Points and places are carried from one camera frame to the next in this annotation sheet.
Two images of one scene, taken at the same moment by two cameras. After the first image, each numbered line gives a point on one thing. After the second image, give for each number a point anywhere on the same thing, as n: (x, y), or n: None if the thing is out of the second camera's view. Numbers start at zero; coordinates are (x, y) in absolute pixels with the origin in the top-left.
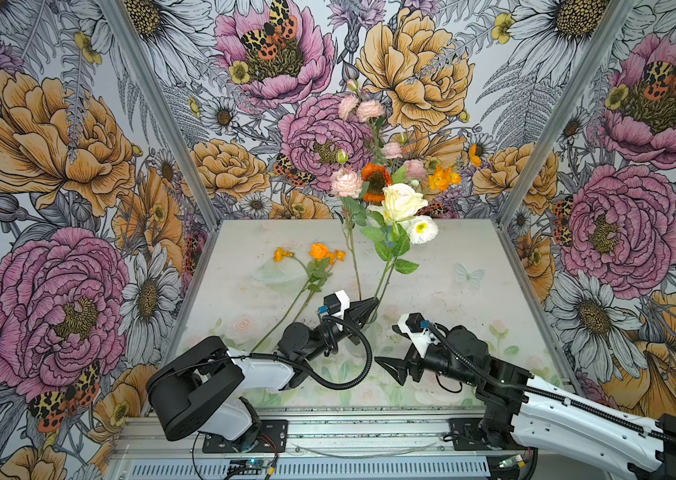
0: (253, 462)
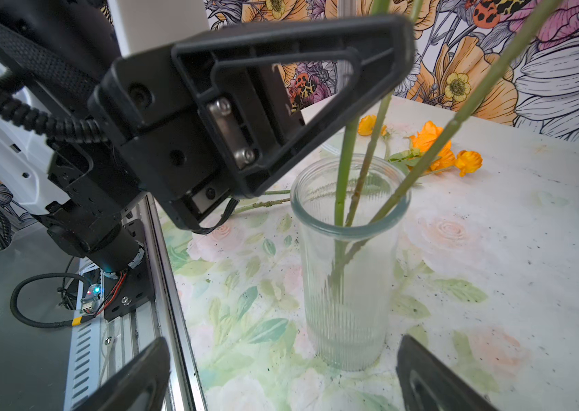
0: (90, 301)
